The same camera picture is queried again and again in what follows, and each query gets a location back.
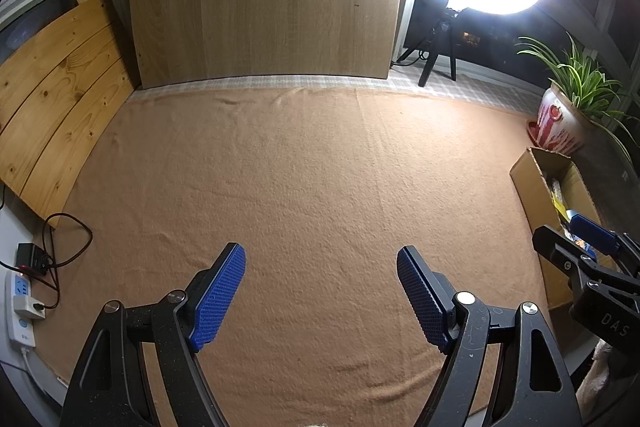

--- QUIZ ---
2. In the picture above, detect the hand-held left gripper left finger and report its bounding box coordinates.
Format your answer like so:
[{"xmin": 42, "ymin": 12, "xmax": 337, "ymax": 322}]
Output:
[{"xmin": 60, "ymin": 243, "xmax": 247, "ymax": 427}]

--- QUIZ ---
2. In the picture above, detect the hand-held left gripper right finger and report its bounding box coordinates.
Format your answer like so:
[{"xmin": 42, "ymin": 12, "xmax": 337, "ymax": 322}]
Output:
[{"xmin": 396, "ymin": 246, "xmax": 583, "ymax": 427}]

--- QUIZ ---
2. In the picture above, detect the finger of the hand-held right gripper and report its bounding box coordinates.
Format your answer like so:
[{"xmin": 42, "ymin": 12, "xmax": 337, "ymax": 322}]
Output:
[
  {"xmin": 531, "ymin": 226, "xmax": 601, "ymax": 288},
  {"xmin": 570, "ymin": 213, "xmax": 640, "ymax": 278}
]

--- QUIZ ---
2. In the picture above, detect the cardboard box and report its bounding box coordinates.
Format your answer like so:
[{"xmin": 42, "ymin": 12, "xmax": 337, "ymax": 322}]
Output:
[{"xmin": 510, "ymin": 147, "xmax": 616, "ymax": 313}]

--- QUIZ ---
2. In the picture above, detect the person's right hand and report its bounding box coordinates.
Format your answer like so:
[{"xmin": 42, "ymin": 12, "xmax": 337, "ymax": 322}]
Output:
[{"xmin": 575, "ymin": 342, "xmax": 613, "ymax": 408}]

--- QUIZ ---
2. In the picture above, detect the white and red plant pot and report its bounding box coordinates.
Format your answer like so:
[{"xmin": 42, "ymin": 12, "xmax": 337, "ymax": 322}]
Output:
[{"xmin": 526, "ymin": 82, "xmax": 593, "ymax": 156}]

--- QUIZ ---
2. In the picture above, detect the brown blanket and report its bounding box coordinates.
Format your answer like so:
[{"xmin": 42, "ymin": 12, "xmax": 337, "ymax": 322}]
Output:
[{"xmin": 47, "ymin": 87, "xmax": 571, "ymax": 423}]

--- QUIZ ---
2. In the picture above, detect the green leafy plant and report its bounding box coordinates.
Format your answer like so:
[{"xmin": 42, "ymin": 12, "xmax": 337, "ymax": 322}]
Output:
[{"xmin": 516, "ymin": 32, "xmax": 640, "ymax": 168}]

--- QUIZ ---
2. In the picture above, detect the checked cloth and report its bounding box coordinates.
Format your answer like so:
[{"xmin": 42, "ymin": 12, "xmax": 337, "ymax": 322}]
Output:
[{"xmin": 135, "ymin": 74, "xmax": 551, "ymax": 118}]

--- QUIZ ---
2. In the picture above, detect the white power strip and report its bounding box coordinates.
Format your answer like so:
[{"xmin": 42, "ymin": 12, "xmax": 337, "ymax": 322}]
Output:
[{"xmin": 6, "ymin": 271, "xmax": 58, "ymax": 350}]

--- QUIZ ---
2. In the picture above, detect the black tripod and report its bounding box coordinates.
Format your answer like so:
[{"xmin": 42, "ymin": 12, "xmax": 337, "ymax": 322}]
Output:
[{"xmin": 400, "ymin": 0, "xmax": 483, "ymax": 88}]

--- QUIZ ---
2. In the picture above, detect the pine wood panel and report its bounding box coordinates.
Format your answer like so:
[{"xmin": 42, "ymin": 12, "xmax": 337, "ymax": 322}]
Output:
[{"xmin": 0, "ymin": 0, "xmax": 138, "ymax": 215}]

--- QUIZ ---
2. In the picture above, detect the black power adapter with cable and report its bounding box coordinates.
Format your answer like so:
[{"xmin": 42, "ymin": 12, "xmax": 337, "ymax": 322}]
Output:
[{"xmin": 0, "ymin": 187, "xmax": 93, "ymax": 313}]

